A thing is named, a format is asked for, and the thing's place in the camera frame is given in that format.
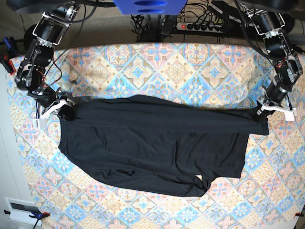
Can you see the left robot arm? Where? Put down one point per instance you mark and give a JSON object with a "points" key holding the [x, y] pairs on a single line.
{"points": [[266, 17]]}

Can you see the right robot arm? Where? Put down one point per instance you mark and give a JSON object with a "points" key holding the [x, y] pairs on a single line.
{"points": [[30, 77]]}

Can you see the red black clamp upper left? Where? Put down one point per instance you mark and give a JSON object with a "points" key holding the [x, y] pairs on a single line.
{"points": [[5, 59]]}

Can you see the white power strip red switch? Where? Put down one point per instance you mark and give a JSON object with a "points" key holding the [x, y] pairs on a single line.
{"points": [[200, 27]]}

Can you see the black round stool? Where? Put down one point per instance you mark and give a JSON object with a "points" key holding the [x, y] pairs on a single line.
{"points": [[29, 37]]}

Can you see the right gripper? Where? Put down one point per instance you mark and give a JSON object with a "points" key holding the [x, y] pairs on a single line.
{"points": [[48, 102]]}

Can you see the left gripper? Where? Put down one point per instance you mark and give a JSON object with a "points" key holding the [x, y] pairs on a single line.
{"points": [[272, 99]]}

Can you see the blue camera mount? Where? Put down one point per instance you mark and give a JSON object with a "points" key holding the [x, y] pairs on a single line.
{"points": [[150, 7]]}

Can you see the patterned tablecloth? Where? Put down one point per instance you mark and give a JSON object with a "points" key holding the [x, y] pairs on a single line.
{"points": [[270, 192]]}

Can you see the white floor vent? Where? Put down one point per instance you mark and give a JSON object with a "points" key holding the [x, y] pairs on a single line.
{"points": [[16, 204]]}

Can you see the black t-shirt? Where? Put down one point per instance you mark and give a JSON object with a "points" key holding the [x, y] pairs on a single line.
{"points": [[150, 144]]}

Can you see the blue clamp lower left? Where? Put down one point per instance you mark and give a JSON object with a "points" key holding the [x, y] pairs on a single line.
{"points": [[35, 215]]}

